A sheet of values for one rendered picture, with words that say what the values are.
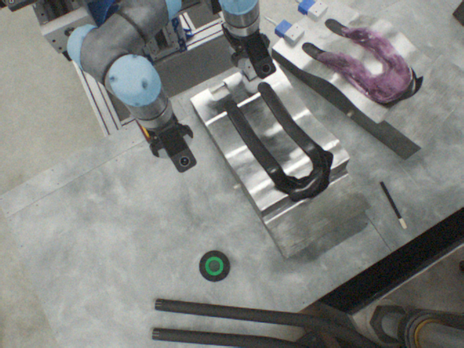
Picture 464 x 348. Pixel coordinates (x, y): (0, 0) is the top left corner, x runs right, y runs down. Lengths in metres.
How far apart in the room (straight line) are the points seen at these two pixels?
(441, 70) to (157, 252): 0.91
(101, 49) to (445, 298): 1.00
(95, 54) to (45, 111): 1.62
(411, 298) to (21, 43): 2.34
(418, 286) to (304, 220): 0.35
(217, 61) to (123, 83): 1.30
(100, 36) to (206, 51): 1.26
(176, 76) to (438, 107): 1.21
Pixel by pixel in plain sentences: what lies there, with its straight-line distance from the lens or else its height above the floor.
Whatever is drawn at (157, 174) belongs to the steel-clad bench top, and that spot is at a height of 0.80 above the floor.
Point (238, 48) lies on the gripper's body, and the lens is 0.91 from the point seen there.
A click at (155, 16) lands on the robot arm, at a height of 1.27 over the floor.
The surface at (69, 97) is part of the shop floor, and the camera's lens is 2.28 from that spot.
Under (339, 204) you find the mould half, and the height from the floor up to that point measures 0.86.
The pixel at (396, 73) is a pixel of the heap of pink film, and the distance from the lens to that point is 1.14.
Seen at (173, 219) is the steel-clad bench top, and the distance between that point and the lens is 1.07.
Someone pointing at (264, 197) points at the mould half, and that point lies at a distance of 0.92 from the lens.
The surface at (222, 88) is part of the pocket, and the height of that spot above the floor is 0.86.
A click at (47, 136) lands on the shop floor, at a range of 2.25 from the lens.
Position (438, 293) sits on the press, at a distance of 1.16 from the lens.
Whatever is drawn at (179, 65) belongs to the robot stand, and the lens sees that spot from 1.93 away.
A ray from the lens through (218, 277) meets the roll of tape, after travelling 1.00.
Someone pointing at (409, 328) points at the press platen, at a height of 1.04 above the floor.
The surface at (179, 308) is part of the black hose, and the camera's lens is 1.01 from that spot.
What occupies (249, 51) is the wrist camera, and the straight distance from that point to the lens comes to 0.88.
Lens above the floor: 1.83
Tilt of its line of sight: 75 degrees down
